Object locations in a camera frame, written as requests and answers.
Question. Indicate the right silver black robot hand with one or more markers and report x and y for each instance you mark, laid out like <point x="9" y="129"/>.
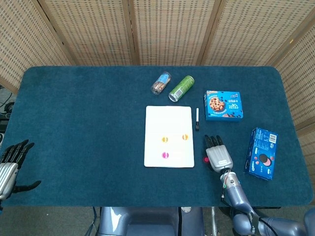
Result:
<point x="219" y="157"/>

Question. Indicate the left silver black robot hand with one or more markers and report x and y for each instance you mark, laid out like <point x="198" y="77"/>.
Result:
<point x="8" y="172"/>

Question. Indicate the yellow round magnet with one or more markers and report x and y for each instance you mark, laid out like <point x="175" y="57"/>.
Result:
<point x="165" y="139"/>
<point x="185" y="137"/>

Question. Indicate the pink round magnet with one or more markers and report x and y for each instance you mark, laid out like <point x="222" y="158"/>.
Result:
<point x="165" y="155"/>
<point x="205" y="160"/>

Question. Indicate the blue Oreo cookie box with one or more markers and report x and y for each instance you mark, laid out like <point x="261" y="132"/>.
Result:
<point x="261" y="152"/>

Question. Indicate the white marker black cap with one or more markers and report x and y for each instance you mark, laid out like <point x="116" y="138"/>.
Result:
<point x="197" y="115"/>

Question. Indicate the blue chocolate chip cookie box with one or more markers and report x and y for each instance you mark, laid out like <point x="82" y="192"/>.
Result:
<point x="222" y="105"/>

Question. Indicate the white magnetic whiteboard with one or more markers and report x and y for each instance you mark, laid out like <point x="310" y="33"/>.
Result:
<point x="172" y="120"/>

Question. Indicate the metal table leg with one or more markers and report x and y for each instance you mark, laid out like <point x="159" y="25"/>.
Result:
<point x="214" y="221"/>

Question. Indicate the green drink can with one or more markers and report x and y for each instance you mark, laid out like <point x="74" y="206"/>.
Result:
<point x="182" y="87"/>

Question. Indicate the blue felt table cloth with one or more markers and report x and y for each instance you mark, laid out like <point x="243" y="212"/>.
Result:
<point x="73" y="123"/>

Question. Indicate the clear plastic snack jar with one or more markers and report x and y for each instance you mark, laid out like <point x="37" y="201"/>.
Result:
<point x="161" y="83"/>

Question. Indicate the blue-grey robot torso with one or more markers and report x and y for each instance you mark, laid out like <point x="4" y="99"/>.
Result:
<point x="137" y="221"/>

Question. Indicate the woven bamboo folding screen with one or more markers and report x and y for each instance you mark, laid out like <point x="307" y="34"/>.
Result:
<point x="172" y="29"/>

